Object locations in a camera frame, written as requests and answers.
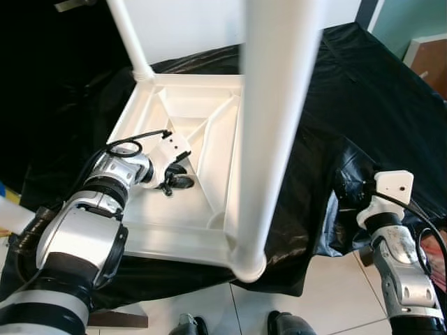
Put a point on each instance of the white framed brown board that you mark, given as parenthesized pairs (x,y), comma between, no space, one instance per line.
(429,63)

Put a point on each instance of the dark brown wooden piece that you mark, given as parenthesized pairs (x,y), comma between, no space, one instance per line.
(119,319)

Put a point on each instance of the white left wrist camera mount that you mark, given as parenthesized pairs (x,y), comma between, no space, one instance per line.
(171,153)

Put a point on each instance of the pink clear plastic bag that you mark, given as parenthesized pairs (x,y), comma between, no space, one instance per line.
(434,265)

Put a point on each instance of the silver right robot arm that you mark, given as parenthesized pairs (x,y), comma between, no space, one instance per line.
(405,272)

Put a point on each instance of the black left robot foot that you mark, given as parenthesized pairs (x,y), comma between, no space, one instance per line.
(188,325)

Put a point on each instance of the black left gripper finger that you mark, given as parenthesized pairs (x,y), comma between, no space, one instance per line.
(178,167)
(184,182)

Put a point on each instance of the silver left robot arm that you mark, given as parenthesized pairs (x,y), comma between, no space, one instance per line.
(84,237)

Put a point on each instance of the dark grey wall trim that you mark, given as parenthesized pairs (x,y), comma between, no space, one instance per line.
(367,12)

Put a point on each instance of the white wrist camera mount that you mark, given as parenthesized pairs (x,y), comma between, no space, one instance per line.
(391,192)
(171,153)

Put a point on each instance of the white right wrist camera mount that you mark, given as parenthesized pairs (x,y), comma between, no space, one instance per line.
(391,192)

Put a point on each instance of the black plastic table cover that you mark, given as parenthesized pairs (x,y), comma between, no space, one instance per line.
(363,125)

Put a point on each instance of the black right robot foot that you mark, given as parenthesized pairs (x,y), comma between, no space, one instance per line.
(292,324)

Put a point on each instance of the black robot foot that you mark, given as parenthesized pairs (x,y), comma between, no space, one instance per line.
(188,325)
(292,324)

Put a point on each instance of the white plastic table leg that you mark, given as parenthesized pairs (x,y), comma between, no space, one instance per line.
(129,38)
(276,125)
(14,216)

